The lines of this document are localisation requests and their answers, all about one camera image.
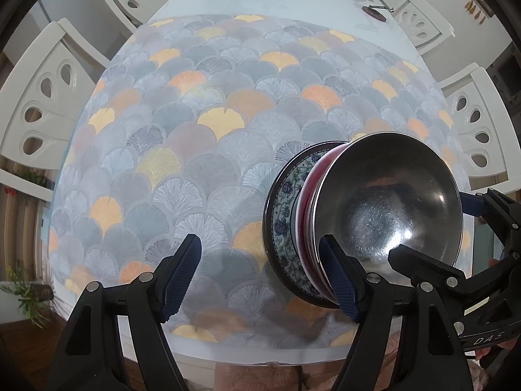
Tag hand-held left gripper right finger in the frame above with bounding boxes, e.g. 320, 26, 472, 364
318, 234, 477, 391

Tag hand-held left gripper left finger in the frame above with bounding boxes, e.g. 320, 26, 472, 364
47, 233, 203, 391

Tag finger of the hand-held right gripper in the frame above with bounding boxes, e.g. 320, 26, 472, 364
387, 243, 469, 290
458, 189, 521, 253

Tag steel bowl red exterior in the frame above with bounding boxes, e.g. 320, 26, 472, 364
299, 131, 464, 300

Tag blue floral ceramic plate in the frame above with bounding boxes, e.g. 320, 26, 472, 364
264, 140, 351, 309

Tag fan-patterned table mat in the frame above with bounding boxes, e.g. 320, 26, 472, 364
48, 14, 475, 349

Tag pink patterned clothing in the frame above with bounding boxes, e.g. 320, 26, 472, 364
212, 334, 489, 391

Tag potted green plant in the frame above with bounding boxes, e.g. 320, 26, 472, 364
0, 261, 55, 326

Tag brown round coaster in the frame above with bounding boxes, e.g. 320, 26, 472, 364
362, 5, 388, 22

